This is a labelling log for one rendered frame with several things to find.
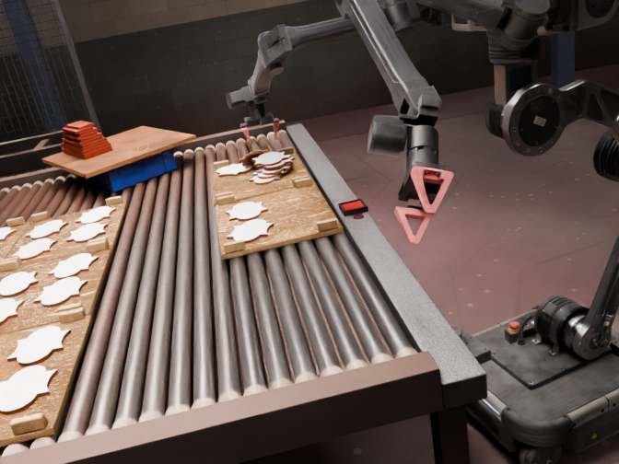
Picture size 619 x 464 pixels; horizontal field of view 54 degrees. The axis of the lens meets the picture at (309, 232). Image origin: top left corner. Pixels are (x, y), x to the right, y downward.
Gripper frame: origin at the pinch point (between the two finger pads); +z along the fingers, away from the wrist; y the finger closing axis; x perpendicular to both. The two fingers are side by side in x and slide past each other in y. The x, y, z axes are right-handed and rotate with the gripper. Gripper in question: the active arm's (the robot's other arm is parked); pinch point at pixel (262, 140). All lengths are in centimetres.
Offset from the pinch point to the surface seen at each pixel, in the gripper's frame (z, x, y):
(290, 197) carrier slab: 11.3, 34.4, -2.3
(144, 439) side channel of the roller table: 9, 135, 41
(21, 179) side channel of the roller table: 12, -68, 107
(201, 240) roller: 13, 49, 29
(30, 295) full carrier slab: 11, 63, 76
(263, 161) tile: 5.6, 7.8, 1.9
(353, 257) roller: 12, 84, -10
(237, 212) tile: 10.4, 39.1, 15.9
